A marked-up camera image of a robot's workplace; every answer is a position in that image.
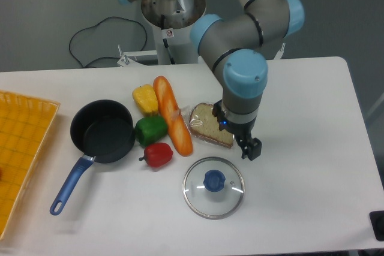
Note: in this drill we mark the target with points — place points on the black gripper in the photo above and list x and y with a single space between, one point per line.
240 126

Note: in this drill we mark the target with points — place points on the red bell pepper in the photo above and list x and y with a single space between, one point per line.
157 155

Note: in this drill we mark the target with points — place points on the glass lid blue knob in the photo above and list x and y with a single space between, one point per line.
213 188

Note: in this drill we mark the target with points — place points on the black pan blue handle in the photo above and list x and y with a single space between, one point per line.
103 131

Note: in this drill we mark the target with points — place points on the yellow bell pepper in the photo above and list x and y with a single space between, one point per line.
146 100

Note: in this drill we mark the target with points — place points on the wrapped bread slice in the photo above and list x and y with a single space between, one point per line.
202 124

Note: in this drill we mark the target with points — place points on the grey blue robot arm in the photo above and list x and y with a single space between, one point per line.
229 48

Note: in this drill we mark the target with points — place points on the orange baguette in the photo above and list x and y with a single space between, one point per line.
169 110

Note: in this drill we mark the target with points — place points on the yellow woven basket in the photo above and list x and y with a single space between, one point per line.
25 122

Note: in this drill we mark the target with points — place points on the black object table corner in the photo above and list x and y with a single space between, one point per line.
377 222

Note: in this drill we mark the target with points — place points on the green bell pepper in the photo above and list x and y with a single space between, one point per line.
149 130

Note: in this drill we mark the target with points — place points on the white table leg bracket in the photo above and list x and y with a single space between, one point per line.
279 54

